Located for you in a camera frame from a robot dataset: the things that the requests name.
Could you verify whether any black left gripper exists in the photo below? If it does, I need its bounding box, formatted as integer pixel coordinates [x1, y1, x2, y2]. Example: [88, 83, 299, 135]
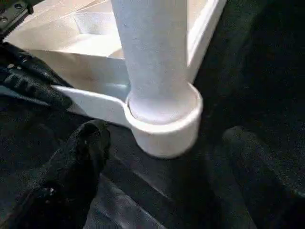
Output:
[0, 0, 72, 88]

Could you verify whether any white plastic table leg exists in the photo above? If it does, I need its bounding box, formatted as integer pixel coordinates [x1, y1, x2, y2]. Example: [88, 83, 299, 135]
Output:
[110, 0, 192, 125]

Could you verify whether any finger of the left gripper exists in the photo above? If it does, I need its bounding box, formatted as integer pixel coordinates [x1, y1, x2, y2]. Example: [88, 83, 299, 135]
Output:
[0, 69, 73, 109]

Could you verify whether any white plastic table top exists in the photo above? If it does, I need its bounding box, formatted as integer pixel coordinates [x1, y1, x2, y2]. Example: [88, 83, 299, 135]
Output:
[3, 0, 229, 160]

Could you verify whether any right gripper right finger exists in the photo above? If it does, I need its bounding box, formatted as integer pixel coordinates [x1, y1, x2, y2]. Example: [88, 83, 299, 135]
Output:
[221, 125, 305, 229]

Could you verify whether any black work mat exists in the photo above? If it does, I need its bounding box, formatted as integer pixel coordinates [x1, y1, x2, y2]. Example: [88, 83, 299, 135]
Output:
[0, 0, 305, 229]

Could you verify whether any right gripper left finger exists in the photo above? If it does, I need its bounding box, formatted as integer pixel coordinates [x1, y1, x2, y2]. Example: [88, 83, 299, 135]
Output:
[0, 119, 112, 229]

